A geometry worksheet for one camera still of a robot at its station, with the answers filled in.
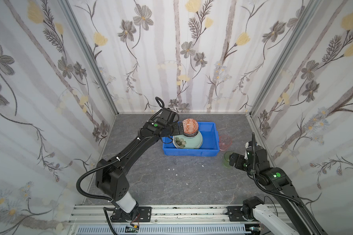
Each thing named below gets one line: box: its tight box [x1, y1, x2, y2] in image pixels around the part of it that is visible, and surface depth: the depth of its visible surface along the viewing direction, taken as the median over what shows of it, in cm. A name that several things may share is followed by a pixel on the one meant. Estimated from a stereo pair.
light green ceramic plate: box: [172, 130, 204, 150], surface depth 100 cm
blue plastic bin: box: [162, 121, 221, 157], surface depth 98 cm
